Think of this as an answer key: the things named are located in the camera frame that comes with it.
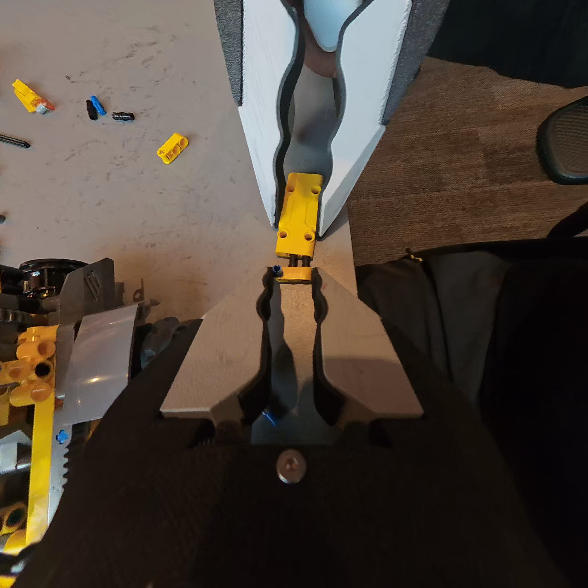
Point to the yellow rectangular building panel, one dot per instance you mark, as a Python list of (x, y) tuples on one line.
[(298, 216)]

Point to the person's right forearm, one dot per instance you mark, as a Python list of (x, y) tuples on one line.
[(505, 32)]

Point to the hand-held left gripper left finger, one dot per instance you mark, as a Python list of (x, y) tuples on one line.
[(220, 363)]

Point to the black axle rod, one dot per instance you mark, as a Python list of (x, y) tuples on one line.
[(16, 141)]

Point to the person's right hand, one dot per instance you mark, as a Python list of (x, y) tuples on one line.
[(319, 62)]

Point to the blue connector pin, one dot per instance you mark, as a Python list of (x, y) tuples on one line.
[(98, 105), (268, 418)]

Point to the yellow two-hole connector block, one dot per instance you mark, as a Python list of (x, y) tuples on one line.
[(172, 148)]

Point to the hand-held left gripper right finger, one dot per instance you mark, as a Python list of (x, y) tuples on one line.
[(363, 363)]

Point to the yellow grey toy vehicle model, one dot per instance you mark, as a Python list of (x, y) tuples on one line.
[(99, 349)]

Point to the short yellow beam with pins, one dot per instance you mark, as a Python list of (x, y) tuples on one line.
[(296, 274)]

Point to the black connector pin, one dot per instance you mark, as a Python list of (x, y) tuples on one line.
[(92, 111), (123, 116)]

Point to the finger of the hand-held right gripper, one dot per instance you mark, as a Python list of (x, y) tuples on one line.
[(367, 92), (259, 92)]

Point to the yellow wedge piece orange tip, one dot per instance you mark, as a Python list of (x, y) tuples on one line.
[(27, 94)]

